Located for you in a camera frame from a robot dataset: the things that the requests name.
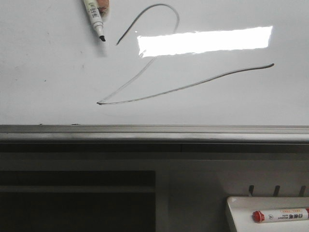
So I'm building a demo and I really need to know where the black white marker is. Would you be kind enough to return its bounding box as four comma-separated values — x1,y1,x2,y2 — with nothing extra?
83,0,106,42

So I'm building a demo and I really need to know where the red capped whiteboard marker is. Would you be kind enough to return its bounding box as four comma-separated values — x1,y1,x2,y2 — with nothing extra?
252,208,309,223

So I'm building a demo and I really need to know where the white plastic marker tray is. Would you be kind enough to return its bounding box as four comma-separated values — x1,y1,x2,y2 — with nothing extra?
226,197,309,232

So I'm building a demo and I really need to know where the white whiteboard with grey frame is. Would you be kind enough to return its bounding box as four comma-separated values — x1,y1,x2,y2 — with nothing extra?
0,0,309,143

